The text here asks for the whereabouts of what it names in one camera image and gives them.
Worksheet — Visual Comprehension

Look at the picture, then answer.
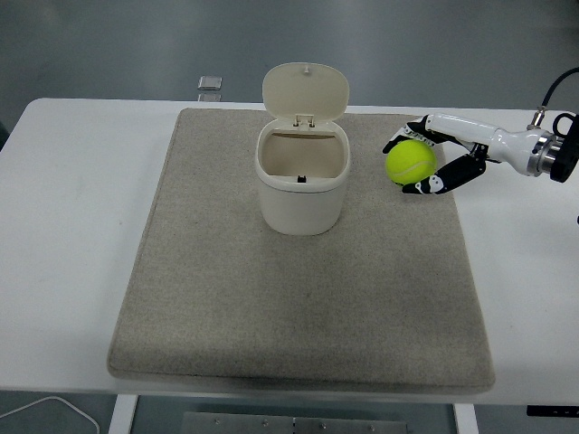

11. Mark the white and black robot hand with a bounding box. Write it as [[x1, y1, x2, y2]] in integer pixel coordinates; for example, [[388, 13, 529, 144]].
[[383, 113, 542, 196]]

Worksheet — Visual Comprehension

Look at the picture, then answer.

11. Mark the yellow tennis ball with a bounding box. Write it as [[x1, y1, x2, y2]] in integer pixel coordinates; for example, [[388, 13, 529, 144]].
[[384, 139, 439, 185]]

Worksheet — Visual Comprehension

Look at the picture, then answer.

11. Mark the cream bin with hinged lid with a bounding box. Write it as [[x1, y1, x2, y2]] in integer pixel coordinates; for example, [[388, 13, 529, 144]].
[[255, 63, 352, 237]]

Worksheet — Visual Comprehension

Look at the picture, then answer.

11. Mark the beige fabric mat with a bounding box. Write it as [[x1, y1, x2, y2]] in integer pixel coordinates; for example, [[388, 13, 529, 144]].
[[106, 107, 498, 393]]

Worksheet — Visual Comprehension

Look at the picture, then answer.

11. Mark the white table leg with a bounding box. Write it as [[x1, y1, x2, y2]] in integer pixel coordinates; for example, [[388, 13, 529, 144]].
[[109, 394, 138, 434], [451, 401, 479, 434]]

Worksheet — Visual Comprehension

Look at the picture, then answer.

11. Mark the black table control panel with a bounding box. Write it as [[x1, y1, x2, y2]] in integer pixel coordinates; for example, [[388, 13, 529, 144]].
[[526, 405, 579, 418]]

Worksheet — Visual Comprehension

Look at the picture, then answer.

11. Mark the grey metal plate with screws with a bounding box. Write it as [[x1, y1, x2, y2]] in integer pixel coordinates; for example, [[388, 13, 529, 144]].
[[182, 411, 411, 434]]

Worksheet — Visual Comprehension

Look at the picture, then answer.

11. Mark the white cable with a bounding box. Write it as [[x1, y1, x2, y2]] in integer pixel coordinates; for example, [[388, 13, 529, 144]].
[[0, 396, 100, 434]]

